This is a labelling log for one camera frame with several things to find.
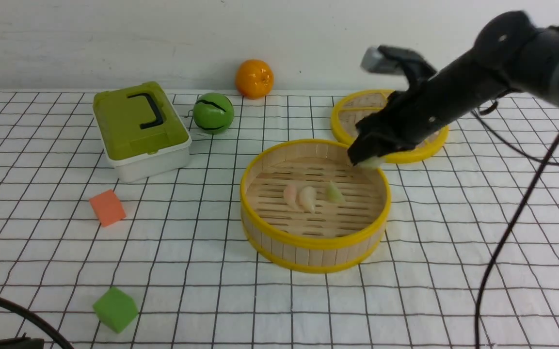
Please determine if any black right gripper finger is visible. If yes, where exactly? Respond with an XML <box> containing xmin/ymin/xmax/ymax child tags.
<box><xmin>381</xmin><ymin>141</ymin><xmax>416</xmax><ymax>157</ymax></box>
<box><xmin>347</xmin><ymin>136</ymin><xmax>381</xmax><ymax>166</ymax></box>

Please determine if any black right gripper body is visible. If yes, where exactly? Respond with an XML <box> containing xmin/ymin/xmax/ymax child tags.
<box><xmin>357</xmin><ymin>61</ymin><xmax>459</xmax><ymax>147</ymax></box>

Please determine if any green dumpling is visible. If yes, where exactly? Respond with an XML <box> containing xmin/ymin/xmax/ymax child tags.
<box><xmin>325</xmin><ymin>181</ymin><xmax>346</xmax><ymax>204</ymax></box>
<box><xmin>356</xmin><ymin>157</ymin><xmax>386</xmax><ymax>170</ymax></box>

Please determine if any pink dumpling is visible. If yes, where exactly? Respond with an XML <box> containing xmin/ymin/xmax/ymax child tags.
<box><xmin>298</xmin><ymin>186</ymin><xmax>317</xmax><ymax>214</ymax></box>
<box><xmin>282</xmin><ymin>183</ymin><xmax>302</xmax><ymax>212</ymax></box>

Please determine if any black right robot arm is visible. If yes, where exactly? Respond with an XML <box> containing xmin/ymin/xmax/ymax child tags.
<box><xmin>348</xmin><ymin>11</ymin><xmax>559</xmax><ymax>165</ymax></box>

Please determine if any bamboo steamer lid yellow rim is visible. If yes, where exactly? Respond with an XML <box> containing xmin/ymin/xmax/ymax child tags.
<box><xmin>330</xmin><ymin>89</ymin><xmax>449</xmax><ymax>164</ymax></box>

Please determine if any bamboo steamer tray yellow rim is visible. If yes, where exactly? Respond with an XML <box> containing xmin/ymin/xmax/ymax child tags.
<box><xmin>240</xmin><ymin>139</ymin><xmax>391</xmax><ymax>273</ymax></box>

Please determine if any orange toy fruit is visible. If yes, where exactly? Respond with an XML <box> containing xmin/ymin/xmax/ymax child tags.
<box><xmin>235</xmin><ymin>59</ymin><xmax>274</xmax><ymax>99</ymax></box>

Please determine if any green toy ball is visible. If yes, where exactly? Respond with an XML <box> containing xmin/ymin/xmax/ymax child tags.
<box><xmin>192</xmin><ymin>92</ymin><xmax>235</xmax><ymax>134</ymax></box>

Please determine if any green lidded white box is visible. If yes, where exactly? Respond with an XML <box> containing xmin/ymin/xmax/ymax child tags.
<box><xmin>93</xmin><ymin>81</ymin><xmax>192</xmax><ymax>183</ymax></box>

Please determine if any orange foam cube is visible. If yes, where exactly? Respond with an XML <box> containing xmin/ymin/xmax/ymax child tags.
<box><xmin>89</xmin><ymin>190</ymin><xmax>127</xmax><ymax>227</ymax></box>

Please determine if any green foam cube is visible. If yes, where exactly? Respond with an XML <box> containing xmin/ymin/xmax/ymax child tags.
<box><xmin>93</xmin><ymin>286</ymin><xmax>138</xmax><ymax>333</ymax></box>

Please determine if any white grid tablecloth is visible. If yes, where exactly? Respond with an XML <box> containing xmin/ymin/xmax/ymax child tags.
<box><xmin>0</xmin><ymin>90</ymin><xmax>538</xmax><ymax>349</ymax></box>

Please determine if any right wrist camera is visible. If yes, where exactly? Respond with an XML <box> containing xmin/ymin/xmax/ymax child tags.
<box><xmin>360</xmin><ymin>46</ymin><xmax>423</xmax><ymax>76</ymax></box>

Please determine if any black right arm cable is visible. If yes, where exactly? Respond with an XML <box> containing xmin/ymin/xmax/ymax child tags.
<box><xmin>471</xmin><ymin>87</ymin><xmax>559</xmax><ymax>349</ymax></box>

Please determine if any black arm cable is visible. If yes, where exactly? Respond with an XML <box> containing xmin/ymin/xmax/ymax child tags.
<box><xmin>0</xmin><ymin>286</ymin><xmax>74</xmax><ymax>349</ymax></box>
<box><xmin>471</xmin><ymin>87</ymin><xmax>559</xmax><ymax>349</ymax></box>

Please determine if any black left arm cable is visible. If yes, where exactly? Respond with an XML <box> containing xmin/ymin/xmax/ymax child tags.
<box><xmin>0</xmin><ymin>286</ymin><xmax>74</xmax><ymax>349</ymax></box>

